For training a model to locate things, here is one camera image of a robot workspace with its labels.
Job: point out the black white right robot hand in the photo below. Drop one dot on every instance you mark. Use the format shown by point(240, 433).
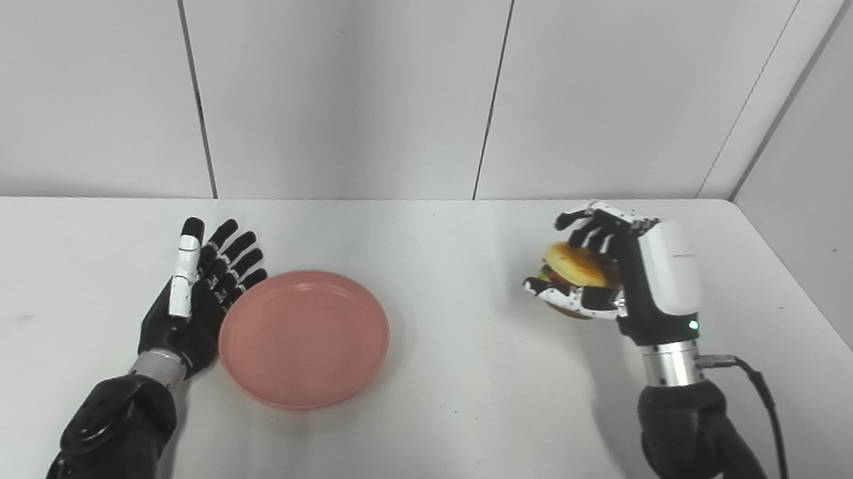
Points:
point(669, 278)

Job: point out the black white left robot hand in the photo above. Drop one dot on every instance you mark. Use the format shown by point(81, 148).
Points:
point(183, 333)

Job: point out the toy hamburger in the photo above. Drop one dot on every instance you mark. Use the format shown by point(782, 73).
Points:
point(580, 266)

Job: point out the pink round plate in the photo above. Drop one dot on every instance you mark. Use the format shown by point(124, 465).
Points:
point(303, 337)

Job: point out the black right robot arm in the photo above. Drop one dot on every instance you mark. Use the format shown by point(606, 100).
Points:
point(709, 470)

